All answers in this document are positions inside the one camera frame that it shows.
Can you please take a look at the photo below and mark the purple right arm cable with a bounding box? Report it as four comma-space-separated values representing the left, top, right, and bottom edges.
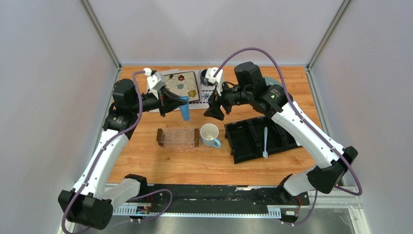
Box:
213, 47, 363, 226

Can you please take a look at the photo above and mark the white mug with blue handle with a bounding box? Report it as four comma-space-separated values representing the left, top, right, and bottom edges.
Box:
200, 123, 222, 148

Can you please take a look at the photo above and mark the black compartment organizer box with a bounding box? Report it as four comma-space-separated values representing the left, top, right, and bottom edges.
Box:
225, 116, 300, 164

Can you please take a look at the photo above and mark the glass holder with wooden ends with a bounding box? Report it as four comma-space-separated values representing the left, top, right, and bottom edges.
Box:
156, 128, 200, 148

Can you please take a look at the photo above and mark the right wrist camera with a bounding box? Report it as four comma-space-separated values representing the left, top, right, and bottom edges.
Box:
205, 67, 224, 96

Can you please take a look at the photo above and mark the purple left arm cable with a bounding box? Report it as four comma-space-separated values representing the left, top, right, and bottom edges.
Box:
61, 70, 173, 234

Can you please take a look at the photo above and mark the white patterned placemat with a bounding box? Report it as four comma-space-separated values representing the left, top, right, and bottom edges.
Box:
160, 69, 214, 110

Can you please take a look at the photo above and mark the round grey-blue plate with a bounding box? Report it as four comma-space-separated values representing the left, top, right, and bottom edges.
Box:
263, 76, 283, 90

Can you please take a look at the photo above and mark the blue toothpaste tube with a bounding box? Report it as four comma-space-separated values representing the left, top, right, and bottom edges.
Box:
179, 96, 190, 121

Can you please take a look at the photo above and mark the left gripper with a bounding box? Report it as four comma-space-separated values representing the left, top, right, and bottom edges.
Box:
130, 85, 187, 117

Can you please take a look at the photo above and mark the light blue toothbrush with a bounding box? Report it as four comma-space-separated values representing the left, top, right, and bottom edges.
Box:
263, 127, 268, 159

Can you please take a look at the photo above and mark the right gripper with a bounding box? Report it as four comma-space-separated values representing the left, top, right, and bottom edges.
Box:
204, 78, 253, 120

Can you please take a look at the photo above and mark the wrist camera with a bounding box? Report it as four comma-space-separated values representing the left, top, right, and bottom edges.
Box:
143, 68, 166, 100
205, 67, 224, 96

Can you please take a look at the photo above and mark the square floral ceramic plate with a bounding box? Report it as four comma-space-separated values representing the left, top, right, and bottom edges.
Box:
164, 71, 200, 102

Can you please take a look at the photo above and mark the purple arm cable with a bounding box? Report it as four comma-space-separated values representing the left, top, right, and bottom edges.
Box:
213, 47, 363, 226
61, 70, 173, 234

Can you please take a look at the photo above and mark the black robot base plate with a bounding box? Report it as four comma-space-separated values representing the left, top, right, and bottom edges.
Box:
116, 184, 310, 215

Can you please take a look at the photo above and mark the aluminium frame rail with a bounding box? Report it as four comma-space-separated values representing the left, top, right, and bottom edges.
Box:
68, 182, 362, 218

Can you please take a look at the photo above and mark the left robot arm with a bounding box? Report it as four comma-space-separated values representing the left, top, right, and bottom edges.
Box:
58, 79, 187, 230

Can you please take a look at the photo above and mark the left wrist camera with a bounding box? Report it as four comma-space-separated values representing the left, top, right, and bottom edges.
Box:
143, 68, 166, 100

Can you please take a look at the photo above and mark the dark blue ceramic cup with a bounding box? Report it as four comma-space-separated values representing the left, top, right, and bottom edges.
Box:
200, 69, 209, 86

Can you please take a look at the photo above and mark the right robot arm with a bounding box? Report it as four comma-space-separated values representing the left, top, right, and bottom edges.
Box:
204, 61, 358, 204

